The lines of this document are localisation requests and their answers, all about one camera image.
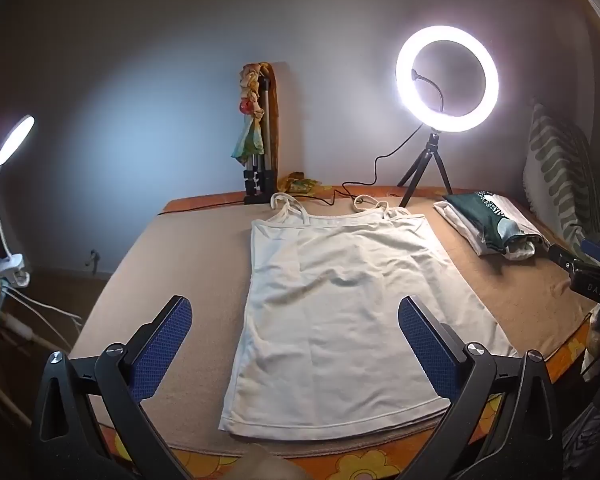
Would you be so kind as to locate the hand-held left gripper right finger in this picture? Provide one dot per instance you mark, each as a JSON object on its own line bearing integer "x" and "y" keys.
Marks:
{"x": 422, "y": 345}

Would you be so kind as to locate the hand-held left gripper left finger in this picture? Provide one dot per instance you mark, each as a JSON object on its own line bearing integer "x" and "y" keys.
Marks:
{"x": 162, "y": 345}

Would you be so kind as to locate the white camisole top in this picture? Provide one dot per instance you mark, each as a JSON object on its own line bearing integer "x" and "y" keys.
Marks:
{"x": 330, "y": 310}

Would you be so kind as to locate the light blue folded garment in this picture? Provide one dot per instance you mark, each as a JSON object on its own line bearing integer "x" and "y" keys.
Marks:
{"x": 515, "y": 232}

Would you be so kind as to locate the black white dotted garment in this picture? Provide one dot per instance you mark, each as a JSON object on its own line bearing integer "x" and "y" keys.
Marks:
{"x": 490, "y": 205}

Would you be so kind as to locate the green striped white pillow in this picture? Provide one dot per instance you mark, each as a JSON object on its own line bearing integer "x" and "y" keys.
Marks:
{"x": 555, "y": 160}

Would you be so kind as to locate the white folded garment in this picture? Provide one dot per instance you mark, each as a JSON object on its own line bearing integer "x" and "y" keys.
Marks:
{"x": 462, "y": 225}

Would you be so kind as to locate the dark green folded garment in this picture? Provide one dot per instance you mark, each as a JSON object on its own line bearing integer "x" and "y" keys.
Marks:
{"x": 467, "y": 207}

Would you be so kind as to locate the small black tripod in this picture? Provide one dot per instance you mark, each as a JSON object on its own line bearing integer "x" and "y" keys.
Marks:
{"x": 432, "y": 152}

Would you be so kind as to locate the yellow green crumpled cloth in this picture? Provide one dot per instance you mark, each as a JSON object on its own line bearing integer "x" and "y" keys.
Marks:
{"x": 300, "y": 186}

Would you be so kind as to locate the colourful scarf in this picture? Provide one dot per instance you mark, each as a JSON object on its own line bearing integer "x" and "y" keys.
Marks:
{"x": 250, "y": 140}

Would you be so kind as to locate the white clip desk lamp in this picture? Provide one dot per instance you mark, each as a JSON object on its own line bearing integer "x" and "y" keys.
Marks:
{"x": 15, "y": 140}

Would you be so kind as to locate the wall power socket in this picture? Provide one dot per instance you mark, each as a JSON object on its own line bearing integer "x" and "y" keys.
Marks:
{"x": 94, "y": 260}

